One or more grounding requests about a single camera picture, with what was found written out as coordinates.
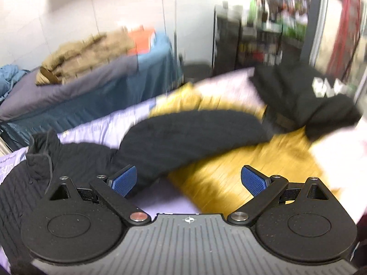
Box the black sweatshirt with white print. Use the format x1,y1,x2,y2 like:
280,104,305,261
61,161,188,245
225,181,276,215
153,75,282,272
249,62,362,143

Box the mustard yellow garment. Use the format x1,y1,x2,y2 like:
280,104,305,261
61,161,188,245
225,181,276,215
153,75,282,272
148,82,327,215

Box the black metal rack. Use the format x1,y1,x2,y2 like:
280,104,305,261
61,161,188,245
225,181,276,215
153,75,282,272
213,3,308,76

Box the white cloth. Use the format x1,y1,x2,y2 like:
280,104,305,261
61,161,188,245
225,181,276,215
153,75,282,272
310,120,367,225

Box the red hanging cords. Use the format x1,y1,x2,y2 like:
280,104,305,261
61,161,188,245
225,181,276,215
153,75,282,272
326,0,365,73

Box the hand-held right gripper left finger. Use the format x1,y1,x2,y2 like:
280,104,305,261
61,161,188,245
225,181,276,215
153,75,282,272
48,164,151,226

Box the black quilted jacket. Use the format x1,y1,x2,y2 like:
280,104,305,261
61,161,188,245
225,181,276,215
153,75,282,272
0,107,271,275

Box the purple floral bedsheet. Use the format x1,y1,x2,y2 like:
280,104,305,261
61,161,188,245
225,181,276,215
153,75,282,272
0,67,267,275

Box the orange cloth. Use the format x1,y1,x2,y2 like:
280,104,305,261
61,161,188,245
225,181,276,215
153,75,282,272
127,27,156,55

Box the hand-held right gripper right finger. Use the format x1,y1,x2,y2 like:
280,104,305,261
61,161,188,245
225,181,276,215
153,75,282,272
226,165,330,226

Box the white cylindrical container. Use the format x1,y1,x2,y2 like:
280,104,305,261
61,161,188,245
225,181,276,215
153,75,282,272
173,0,219,64

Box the blue down jacket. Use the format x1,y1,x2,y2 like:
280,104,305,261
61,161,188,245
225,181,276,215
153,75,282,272
0,64,30,99

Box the khaki jacket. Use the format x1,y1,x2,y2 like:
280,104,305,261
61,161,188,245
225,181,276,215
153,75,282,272
36,30,137,86

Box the bed with teal skirt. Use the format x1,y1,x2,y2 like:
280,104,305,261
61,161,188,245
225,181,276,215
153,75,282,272
0,31,184,151

